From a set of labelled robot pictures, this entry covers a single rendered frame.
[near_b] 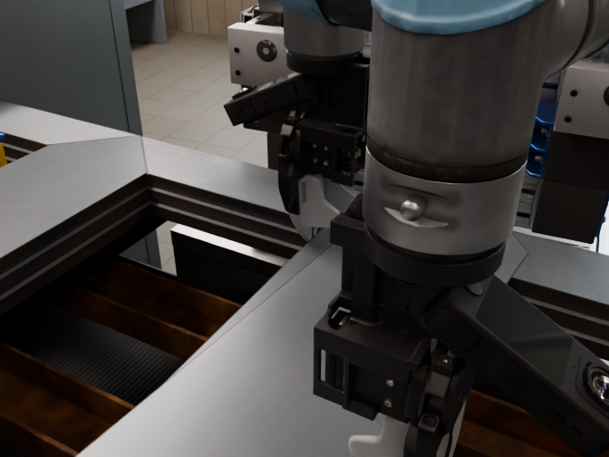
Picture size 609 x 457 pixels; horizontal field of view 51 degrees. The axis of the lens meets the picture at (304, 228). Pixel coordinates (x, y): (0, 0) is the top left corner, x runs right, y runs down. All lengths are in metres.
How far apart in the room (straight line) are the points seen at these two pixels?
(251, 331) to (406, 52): 0.37
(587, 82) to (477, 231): 0.63
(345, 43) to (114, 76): 0.94
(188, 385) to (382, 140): 0.31
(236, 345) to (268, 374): 0.05
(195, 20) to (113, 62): 3.54
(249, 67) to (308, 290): 0.50
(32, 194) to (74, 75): 0.56
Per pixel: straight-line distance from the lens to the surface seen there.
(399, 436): 0.40
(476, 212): 0.29
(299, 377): 0.54
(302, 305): 0.61
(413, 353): 0.35
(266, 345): 0.57
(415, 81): 0.27
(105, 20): 1.43
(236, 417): 0.51
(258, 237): 0.77
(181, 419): 0.52
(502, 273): 0.68
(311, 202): 0.66
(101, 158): 0.93
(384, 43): 0.27
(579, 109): 0.93
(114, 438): 0.51
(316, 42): 0.58
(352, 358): 0.36
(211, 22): 4.91
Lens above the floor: 1.25
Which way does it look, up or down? 32 degrees down
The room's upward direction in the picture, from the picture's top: straight up
